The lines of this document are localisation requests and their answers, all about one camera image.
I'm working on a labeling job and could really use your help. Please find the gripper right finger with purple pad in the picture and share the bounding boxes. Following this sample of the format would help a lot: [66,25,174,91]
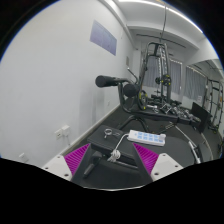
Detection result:
[133,143,182,181]

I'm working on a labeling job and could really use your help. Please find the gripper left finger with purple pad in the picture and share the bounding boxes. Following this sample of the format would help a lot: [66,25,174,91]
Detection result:
[42,144,90,181]

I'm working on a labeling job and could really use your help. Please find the white charger plug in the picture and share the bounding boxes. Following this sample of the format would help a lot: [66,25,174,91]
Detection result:
[159,134,166,140]

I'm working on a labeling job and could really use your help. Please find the white power strip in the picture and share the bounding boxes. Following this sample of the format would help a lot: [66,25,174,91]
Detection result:
[127,130,165,146]

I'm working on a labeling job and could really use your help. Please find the black weight bench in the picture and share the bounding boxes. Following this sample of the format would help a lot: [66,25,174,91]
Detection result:
[70,75,201,189]

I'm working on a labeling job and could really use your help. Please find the black flat panel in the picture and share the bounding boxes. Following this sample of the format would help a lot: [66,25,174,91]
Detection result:
[191,103,210,133]

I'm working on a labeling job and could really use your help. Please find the black multi-gym machine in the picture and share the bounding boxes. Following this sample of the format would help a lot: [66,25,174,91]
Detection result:
[134,6,188,114]

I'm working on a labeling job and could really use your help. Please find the black squat rack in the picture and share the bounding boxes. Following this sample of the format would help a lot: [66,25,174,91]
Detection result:
[206,79,224,133]

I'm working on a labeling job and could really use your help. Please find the white wall socket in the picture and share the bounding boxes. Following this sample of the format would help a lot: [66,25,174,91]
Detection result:
[55,125,70,139]

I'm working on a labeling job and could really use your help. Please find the white power strip cable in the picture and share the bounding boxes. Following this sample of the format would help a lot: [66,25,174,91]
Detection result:
[107,133,130,164]

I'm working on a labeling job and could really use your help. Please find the metal ring clip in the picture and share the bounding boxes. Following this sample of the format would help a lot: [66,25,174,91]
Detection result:
[104,129,112,138]

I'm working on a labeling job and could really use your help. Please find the blue wall poster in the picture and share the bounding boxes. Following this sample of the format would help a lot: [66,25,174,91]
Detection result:
[90,20,117,55]

